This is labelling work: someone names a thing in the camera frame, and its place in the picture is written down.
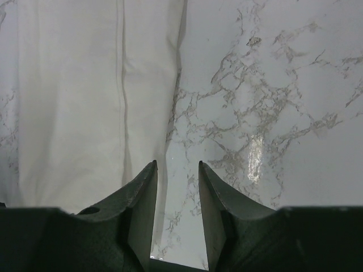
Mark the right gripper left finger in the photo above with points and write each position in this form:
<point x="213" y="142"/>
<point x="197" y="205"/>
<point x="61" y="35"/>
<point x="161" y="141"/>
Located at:
<point x="112" y="235"/>

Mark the white t shirt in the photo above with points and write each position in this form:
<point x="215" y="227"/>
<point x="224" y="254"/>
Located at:
<point x="86" y="96"/>

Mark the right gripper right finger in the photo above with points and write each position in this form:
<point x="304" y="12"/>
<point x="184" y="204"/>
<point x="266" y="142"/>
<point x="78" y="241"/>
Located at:
<point x="243" y="235"/>

